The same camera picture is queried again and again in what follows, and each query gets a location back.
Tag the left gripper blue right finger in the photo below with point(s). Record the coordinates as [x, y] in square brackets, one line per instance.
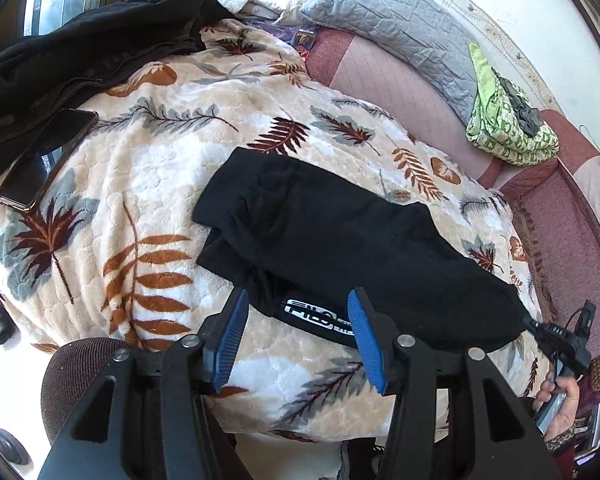
[454, 415]

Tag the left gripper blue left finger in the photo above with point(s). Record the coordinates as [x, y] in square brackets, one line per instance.
[144, 412]

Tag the black pants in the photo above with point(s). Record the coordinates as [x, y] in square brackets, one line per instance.
[299, 238]

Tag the brown round stool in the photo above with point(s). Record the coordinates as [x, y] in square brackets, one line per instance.
[70, 371]

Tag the pink quilted bed headboard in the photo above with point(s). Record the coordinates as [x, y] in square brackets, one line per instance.
[559, 200]

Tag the leaf pattern plush blanket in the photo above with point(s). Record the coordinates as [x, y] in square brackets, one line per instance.
[113, 249]

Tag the green patterned folded blanket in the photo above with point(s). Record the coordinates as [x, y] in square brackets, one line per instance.
[493, 126]

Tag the dark grey cloth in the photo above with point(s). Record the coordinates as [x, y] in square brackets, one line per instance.
[528, 117]

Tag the black smartphone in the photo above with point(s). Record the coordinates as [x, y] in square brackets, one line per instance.
[34, 171]

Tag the black jacket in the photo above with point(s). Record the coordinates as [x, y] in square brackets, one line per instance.
[95, 51]

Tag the grey quilted pillow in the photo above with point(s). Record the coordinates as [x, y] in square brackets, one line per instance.
[418, 32]

